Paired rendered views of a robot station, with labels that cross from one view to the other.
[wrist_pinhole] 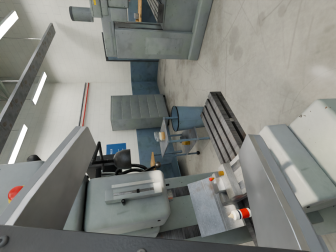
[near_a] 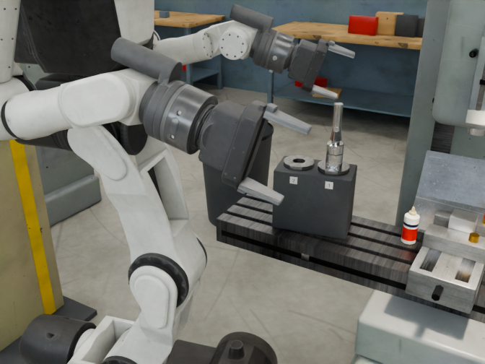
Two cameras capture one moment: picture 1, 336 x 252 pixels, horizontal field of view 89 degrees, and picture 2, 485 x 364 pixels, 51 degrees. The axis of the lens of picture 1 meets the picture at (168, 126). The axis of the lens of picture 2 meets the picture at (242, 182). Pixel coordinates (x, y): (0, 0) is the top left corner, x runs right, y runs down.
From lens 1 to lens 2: 0.62 m
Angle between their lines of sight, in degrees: 65
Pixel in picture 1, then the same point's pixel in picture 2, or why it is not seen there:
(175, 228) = not seen: hidden behind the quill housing
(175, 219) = not seen: hidden behind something
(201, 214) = (462, 168)
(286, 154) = (431, 344)
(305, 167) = (402, 348)
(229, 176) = (458, 245)
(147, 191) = (475, 97)
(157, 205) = (453, 105)
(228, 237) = (410, 193)
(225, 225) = (424, 197)
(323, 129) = not seen: outside the picture
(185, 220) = (465, 134)
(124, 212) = (460, 48)
